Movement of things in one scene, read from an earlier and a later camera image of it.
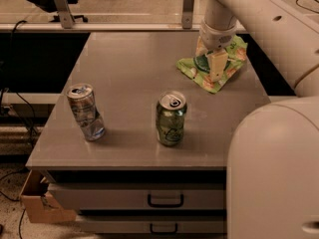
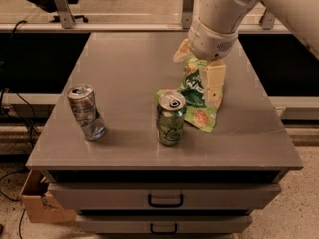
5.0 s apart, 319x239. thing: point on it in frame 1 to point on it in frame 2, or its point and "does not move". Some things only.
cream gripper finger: x=200 y=49 to x=184 y=51
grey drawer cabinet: x=138 y=149 does not move
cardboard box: x=41 y=205 does not move
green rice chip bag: x=198 y=67 to x=197 y=113
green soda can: x=170 y=118 does not move
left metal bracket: x=65 y=13 does not move
